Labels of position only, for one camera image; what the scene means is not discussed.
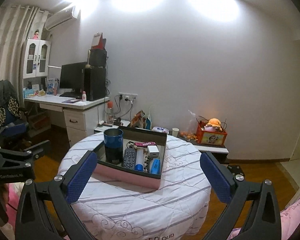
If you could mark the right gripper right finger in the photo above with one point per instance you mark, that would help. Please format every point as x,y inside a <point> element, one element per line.
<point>220,178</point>

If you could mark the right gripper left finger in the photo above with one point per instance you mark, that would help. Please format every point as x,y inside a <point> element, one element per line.
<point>77,176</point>

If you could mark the blue steel cup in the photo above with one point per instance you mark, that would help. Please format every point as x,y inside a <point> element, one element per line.
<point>113,143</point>

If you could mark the translucent tube blue cap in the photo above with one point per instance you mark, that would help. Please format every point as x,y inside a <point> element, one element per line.
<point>139,160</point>

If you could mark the blue highlighter marker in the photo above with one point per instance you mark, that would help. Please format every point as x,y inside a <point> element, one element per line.
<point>155,167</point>

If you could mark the pink black storage box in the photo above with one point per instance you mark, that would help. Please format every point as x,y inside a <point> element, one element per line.
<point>117,172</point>

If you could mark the key bunch with charms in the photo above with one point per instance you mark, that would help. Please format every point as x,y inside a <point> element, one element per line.
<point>146,157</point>

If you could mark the red toy box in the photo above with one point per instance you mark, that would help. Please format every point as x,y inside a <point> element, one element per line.
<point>210,137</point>

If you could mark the white quilted bed cover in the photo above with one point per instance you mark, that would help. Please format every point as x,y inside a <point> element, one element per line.
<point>111,209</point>

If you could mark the office chair with clothes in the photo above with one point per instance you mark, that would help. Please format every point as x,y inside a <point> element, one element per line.
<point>14,124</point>

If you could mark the orange plush toy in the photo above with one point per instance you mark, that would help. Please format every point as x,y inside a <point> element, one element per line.
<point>214,125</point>

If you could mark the clear plastic bag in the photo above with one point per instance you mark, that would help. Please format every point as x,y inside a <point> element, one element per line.
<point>193,122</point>

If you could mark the black remote control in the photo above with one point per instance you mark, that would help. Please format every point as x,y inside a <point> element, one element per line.
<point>129,156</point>

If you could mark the white desk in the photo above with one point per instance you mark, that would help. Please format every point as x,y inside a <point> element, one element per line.
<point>80,118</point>

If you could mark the paper cup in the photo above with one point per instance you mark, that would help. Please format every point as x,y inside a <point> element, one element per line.
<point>175,131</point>

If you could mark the pink blanket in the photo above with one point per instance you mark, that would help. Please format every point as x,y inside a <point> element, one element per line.
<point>290,219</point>

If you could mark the white power adapter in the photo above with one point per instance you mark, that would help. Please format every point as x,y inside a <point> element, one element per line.
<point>153,151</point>

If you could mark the red cap water bottle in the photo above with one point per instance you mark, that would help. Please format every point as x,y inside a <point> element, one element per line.
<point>110,112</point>

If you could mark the pink white bottle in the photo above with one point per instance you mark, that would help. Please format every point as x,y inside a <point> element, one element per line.
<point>84,96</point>

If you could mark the snack bags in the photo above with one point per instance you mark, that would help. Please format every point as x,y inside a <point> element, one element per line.
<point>141,120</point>

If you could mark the black computer tower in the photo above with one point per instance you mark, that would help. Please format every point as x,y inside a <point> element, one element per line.
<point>94,83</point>

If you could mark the black computer monitor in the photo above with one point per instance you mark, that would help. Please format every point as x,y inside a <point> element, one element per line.
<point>72,76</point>

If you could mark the white glass-door cabinet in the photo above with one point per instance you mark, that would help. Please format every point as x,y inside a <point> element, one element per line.
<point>35,58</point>

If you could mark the black speaker box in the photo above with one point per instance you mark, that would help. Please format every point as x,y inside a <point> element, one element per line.
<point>97,57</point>

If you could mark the white air conditioner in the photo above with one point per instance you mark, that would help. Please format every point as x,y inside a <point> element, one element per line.
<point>65,15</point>

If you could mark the wall power socket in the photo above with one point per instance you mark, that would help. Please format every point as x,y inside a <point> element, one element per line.
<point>128,96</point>

